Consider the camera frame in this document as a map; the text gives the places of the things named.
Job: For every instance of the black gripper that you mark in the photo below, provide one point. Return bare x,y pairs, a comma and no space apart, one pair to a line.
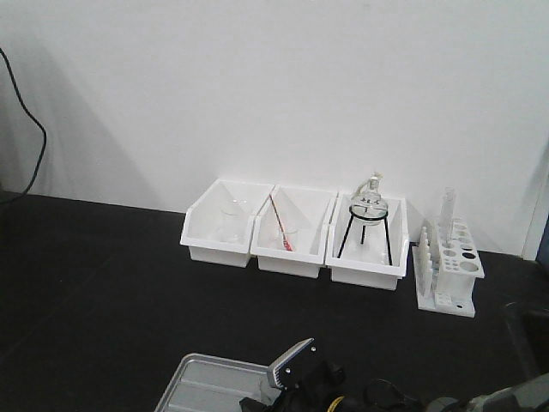
315,391

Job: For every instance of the silver metal tray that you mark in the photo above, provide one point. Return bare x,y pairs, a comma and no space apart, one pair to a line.
208,383

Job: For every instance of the clear beaker in middle bin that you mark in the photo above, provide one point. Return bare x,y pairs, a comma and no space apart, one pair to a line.
276,239

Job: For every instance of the clear beaker in bin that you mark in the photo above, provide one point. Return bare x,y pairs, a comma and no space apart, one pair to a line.
234,215
276,239

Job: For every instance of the clear beaker in left bin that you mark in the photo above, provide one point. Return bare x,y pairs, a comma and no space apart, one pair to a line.
234,215

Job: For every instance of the red glass stirring rod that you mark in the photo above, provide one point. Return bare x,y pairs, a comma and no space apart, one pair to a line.
285,241

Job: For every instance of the white bin right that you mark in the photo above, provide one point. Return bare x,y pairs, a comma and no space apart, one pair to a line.
367,265

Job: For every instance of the white bin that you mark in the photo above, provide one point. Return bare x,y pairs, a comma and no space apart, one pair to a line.
307,209
367,265
201,229

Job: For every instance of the white bin middle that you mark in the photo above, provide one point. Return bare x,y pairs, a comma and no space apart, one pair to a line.
307,209

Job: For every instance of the black metal tripod stand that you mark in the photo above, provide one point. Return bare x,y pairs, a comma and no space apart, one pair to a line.
364,232

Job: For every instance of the white test tube rack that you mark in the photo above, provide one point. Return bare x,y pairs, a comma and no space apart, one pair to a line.
445,271

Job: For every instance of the white bin left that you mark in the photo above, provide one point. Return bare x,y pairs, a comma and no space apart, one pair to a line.
201,229

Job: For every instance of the round bottom glass flask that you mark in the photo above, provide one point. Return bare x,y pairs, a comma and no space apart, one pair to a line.
367,203

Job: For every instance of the clear graduated cylinder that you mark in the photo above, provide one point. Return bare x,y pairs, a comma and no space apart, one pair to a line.
446,216

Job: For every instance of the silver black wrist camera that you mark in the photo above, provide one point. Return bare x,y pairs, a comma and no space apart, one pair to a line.
289,368

